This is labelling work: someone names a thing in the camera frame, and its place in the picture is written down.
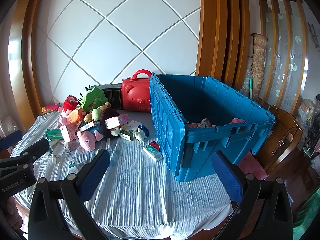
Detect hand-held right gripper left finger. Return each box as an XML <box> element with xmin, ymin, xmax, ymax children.
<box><xmin>27</xmin><ymin>149</ymin><xmax>110</xmax><ymax>240</ymax></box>

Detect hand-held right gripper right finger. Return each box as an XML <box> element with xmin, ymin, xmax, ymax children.
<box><xmin>211</xmin><ymin>150</ymin><xmax>294</xmax><ymax>240</ymax></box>

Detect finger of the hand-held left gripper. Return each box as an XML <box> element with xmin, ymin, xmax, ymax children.
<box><xmin>0</xmin><ymin>138</ymin><xmax>50</xmax><ymax>169</ymax></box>
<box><xmin>0</xmin><ymin>130</ymin><xmax>23</xmax><ymax>151</ymax></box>

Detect white tissue pack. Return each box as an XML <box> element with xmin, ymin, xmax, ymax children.
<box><xmin>104</xmin><ymin>116</ymin><xmax>120</xmax><ymax>129</ymax></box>

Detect blue plastic crate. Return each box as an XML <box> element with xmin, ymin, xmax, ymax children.
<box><xmin>149</xmin><ymin>73</ymin><xmax>275</xmax><ymax>182</ymax></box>

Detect green packet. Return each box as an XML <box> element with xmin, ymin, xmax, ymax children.
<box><xmin>46</xmin><ymin>128</ymin><xmax>63</xmax><ymax>141</ymax></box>

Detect pink seat cushion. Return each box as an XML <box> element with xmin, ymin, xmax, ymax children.
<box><xmin>237</xmin><ymin>152</ymin><xmax>268</xmax><ymax>180</ymax></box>

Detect pink pig plush toy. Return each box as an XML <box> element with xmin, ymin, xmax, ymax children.
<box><xmin>76</xmin><ymin>124</ymin><xmax>104</xmax><ymax>152</ymax></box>

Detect pink yellow can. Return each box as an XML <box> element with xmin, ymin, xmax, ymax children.
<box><xmin>42</xmin><ymin>104</ymin><xmax>62</xmax><ymax>116</ymax></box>

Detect white yellow mouse plush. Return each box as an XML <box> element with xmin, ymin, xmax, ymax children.
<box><xmin>110</xmin><ymin>126</ymin><xmax>123</xmax><ymax>138</ymax></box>

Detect orange pink plush toy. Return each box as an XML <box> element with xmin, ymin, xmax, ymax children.
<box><xmin>59</xmin><ymin>106</ymin><xmax>86</xmax><ymax>126</ymax></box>

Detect white green medicine box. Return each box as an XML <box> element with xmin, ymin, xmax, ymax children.
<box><xmin>119</xmin><ymin>130</ymin><xmax>136</xmax><ymax>142</ymax></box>

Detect red plush toy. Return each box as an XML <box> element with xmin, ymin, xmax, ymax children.
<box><xmin>63</xmin><ymin>95</ymin><xmax>82</xmax><ymax>112</ymax></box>

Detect white box in crate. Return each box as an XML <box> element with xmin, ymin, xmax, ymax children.
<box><xmin>199</xmin><ymin>118</ymin><xmax>213</xmax><ymax>129</ymax></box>

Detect brown bear plush toy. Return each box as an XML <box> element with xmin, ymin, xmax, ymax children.
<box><xmin>84</xmin><ymin>102</ymin><xmax>112</xmax><ymax>123</ymax></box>

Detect white blue plush toy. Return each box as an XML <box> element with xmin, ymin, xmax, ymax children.
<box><xmin>134</xmin><ymin>124</ymin><xmax>149</xmax><ymax>142</ymax></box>

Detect maroon felt hat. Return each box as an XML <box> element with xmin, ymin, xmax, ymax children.
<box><xmin>99</xmin><ymin>107</ymin><xmax>121</xmax><ymax>138</ymax></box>

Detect red green medicine box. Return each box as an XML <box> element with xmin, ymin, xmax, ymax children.
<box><xmin>142</xmin><ymin>141</ymin><xmax>164</xmax><ymax>162</ymax></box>

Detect plain white box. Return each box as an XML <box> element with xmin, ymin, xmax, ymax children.
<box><xmin>126</xmin><ymin>120</ymin><xmax>142</xmax><ymax>132</ymax></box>

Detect wooden chair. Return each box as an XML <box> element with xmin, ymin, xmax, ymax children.
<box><xmin>262</xmin><ymin>105</ymin><xmax>304</xmax><ymax>181</ymax></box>

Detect green plush toy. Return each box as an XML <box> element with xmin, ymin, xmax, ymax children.
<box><xmin>80</xmin><ymin>86</ymin><xmax>110</xmax><ymax>112</ymax></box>

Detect green cloth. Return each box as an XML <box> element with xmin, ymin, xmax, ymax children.
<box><xmin>293</xmin><ymin>187</ymin><xmax>320</xmax><ymax>233</ymax></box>

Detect red bear-shaped case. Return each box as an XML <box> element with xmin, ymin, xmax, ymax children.
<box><xmin>121</xmin><ymin>70</ymin><xmax>152</xmax><ymax>112</ymax></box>

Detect bagged plush toys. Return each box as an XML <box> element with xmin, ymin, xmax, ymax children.
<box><xmin>297</xmin><ymin>97</ymin><xmax>316</xmax><ymax>130</ymax></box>

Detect rolled patterned carpet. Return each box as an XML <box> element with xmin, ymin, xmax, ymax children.
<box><xmin>249</xmin><ymin>33</ymin><xmax>268</xmax><ymax>101</ymax></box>

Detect wooden glass screen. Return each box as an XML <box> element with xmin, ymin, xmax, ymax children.
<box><xmin>256</xmin><ymin>0</ymin><xmax>308</xmax><ymax>115</ymax></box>

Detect curved wooden wall frame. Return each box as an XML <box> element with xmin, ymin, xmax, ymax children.
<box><xmin>9</xmin><ymin>0</ymin><xmax>58</xmax><ymax>121</ymax></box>

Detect wooden wall pillar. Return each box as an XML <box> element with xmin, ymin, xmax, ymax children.
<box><xmin>195</xmin><ymin>0</ymin><xmax>251</xmax><ymax>88</ymax></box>

